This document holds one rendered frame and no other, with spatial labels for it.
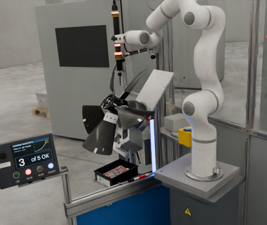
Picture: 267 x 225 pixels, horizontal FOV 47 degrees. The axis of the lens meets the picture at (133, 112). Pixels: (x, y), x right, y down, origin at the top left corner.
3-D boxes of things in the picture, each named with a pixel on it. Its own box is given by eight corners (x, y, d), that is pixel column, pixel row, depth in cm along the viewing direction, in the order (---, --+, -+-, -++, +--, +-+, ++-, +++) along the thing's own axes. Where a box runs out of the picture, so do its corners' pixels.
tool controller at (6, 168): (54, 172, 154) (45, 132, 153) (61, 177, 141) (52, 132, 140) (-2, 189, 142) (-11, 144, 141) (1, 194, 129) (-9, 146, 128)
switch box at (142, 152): (160, 160, 253) (159, 135, 247) (145, 165, 246) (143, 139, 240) (154, 157, 260) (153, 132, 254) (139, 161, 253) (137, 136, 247)
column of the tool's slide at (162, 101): (161, 204, 302) (153, 11, 252) (169, 205, 299) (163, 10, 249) (159, 207, 297) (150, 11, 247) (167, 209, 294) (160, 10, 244)
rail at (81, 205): (198, 168, 202) (198, 156, 200) (202, 170, 199) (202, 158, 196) (65, 215, 160) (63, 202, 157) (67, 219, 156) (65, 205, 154)
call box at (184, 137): (197, 139, 200) (197, 123, 197) (209, 143, 192) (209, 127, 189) (178, 144, 193) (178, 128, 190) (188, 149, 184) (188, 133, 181)
